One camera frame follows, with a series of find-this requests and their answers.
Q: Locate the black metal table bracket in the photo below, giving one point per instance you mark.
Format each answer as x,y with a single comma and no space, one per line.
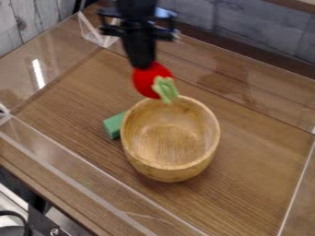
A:
42,226

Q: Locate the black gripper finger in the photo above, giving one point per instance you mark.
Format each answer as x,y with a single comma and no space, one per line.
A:
147,49
132,47

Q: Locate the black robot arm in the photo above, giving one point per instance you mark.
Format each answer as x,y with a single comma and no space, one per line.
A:
136,9

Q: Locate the wooden bowl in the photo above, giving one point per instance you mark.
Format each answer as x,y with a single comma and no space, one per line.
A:
170,138

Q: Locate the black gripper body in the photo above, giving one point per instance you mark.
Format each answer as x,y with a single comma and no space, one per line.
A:
160,23

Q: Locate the red plush fruit green stem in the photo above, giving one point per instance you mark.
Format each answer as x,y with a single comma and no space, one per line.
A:
154,82

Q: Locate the clear acrylic corner bracket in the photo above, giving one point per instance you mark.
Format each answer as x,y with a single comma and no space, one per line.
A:
91,33

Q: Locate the green rectangular block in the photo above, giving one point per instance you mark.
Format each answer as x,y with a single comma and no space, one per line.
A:
111,125

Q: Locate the clear acrylic front wall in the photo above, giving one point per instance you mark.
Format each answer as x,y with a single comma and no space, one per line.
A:
91,196

